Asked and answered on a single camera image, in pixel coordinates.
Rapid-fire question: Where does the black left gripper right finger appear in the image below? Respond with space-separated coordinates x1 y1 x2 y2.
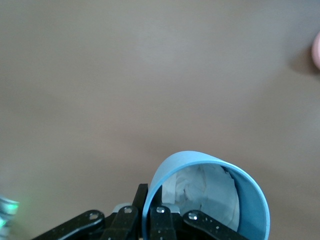
149 206 252 240

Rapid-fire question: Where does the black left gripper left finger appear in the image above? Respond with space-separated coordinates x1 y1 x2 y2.
31 183 149 240

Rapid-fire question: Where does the white paper tissue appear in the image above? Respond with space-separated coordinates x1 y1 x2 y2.
161 163 240 232

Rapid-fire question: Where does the light blue plastic cup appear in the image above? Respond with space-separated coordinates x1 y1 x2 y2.
141 150 271 240

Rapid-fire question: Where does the pink bowl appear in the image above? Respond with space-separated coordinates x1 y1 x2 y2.
311 33 320 70

